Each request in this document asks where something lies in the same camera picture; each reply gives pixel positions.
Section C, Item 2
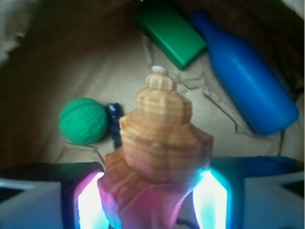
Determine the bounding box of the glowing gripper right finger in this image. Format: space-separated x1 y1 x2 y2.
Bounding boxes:
193 156 305 229

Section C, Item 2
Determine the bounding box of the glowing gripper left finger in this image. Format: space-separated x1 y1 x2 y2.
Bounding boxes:
0 162 110 229

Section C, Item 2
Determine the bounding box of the orange spiral sea shell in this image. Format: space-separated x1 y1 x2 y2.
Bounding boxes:
98 66 214 229

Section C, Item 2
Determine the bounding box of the green dimpled ball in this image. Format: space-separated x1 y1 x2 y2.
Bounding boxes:
58 97 109 146

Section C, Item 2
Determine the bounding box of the blue plastic bottle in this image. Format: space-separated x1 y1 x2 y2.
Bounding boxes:
190 11 299 135

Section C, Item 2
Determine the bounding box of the brown paper bag bin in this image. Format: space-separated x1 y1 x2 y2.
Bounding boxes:
0 0 305 168

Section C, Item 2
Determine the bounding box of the green rectangular block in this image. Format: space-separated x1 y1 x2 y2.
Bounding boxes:
136 0 207 69

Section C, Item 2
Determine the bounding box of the dark blue twisted rope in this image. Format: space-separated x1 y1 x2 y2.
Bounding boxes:
106 102 125 150

